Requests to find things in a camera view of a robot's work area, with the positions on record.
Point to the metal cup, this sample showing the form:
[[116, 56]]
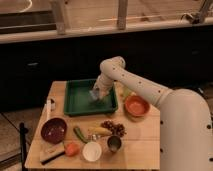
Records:
[[114, 143]]

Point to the dark red bowl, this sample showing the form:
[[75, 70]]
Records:
[[54, 130]]

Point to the yellow banana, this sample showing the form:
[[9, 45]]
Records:
[[100, 131]]

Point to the orange carrot toy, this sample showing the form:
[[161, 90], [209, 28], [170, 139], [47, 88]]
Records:
[[72, 149]]

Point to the light green vegetable toy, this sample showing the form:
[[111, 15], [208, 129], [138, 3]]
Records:
[[126, 92]]

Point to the grey blue sponge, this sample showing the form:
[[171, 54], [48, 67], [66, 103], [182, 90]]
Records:
[[94, 94]]

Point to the green cucumber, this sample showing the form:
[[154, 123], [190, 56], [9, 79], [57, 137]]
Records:
[[79, 134]]

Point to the bunch of dark grapes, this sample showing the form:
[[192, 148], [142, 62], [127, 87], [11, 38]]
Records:
[[116, 129]]

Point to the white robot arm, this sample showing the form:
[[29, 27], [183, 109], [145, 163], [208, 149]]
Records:
[[186, 132]]

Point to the green plastic tray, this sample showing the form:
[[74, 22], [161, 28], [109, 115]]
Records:
[[79, 102]]

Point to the white spatula tool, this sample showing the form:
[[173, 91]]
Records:
[[50, 106]]

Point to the wooden block with knife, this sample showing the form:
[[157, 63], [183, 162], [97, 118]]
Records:
[[50, 153]]

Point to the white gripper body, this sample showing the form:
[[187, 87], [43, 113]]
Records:
[[103, 84]]

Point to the orange bowl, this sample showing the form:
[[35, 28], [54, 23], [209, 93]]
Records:
[[136, 106]]

